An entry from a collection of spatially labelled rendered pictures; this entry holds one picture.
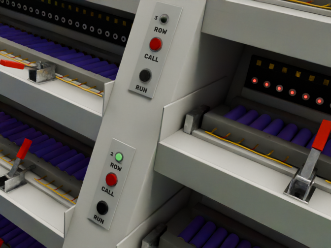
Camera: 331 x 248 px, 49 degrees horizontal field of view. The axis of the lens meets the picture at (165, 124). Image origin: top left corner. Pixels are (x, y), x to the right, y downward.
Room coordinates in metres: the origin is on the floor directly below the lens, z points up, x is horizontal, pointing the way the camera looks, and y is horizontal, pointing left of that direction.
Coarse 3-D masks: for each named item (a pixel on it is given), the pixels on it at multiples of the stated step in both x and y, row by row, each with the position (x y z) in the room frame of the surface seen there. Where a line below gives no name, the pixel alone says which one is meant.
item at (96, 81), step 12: (0, 48) 0.69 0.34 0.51; (12, 48) 0.67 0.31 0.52; (24, 48) 0.67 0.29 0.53; (36, 60) 0.65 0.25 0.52; (48, 60) 0.63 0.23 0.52; (60, 60) 0.64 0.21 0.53; (60, 72) 0.62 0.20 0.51; (72, 72) 0.61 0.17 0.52; (84, 72) 0.60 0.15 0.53; (72, 84) 0.59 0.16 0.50; (84, 84) 0.60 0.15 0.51; (96, 84) 0.58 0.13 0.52
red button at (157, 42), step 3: (153, 39) 0.49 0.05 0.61; (156, 39) 0.49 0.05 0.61; (150, 42) 0.49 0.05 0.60; (153, 42) 0.49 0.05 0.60; (156, 42) 0.48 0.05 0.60; (159, 42) 0.48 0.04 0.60; (150, 45) 0.49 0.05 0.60; (153, 45) 0.49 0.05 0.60; (156, 45) 0.48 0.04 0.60; (159, 45) 0.48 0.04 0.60; (153, 48) 0.49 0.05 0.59; (156, 48) 0.48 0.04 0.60
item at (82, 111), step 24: (48, 24) 0.81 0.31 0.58; (120, 48) 0.72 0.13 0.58; (0, 72) 0.62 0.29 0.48; (24, 72) 0.62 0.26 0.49; (24, 96) 0.60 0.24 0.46; (48, 96) 0.56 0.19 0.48; (72, 96) 0.56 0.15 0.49; (96, 96) 0.58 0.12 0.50; (72, 120) 0.55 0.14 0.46; (96, 120) 0.52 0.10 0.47
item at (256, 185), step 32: (256, 64) 0.59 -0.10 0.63; (288, 64) 0.57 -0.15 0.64; (192, 96) 0.52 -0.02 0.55; (256, 96) 0.59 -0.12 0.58; (288, 96) 0.57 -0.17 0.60; (320, 96) 0.55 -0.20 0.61; (160, 128) 0.46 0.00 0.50; (192, 128) 0.50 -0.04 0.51; (224, 128) 0.50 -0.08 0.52; (256, 128) 0.51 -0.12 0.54; (288, 128) 0.52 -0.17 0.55; (320, 128) 0.42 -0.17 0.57; (160, 160) 0.47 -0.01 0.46; (192, 160) 0.45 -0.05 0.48; (224, 160) 0.45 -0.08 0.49; (256, 160) 0.46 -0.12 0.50; (288, 160) 0.46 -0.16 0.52; (320, 160) 0.44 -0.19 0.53; (224, 192) 0.43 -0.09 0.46; (256, 192) 0.41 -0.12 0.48; (288, 192) 0.40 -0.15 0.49; (320, 192) 0.42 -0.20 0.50; (288, 224) 0.40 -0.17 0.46; (320, 224) 0.38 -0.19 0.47
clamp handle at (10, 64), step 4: (0, 60) 0.53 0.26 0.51; (4, 60) 0.54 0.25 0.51; (0, 64) 0.53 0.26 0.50; (4, 64) 0.53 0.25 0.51; (8, 64) 0.54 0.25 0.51; (12, 64) 0.54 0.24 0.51; (16, 64) 0.55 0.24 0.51; (20, 64) 0.55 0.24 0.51; (40, 64) 0.59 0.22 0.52; (20, 68) 0.56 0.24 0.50; (28, 68) 0.57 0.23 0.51; (32, 68) 0.58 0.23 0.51; (36, 68) 0.58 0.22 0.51; (40, 68) 0.59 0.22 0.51
